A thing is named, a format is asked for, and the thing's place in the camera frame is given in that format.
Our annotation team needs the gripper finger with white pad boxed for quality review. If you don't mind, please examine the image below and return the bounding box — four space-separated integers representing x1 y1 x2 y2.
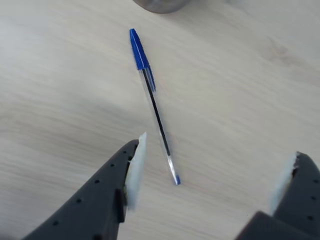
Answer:
22 132 148 240
269 151 320 232

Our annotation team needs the blue ballpoint pen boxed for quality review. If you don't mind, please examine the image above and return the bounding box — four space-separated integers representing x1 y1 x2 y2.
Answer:
129 28 182 186

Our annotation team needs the silver metal cup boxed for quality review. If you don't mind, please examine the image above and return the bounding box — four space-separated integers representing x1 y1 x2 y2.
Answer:
132 0 190 15

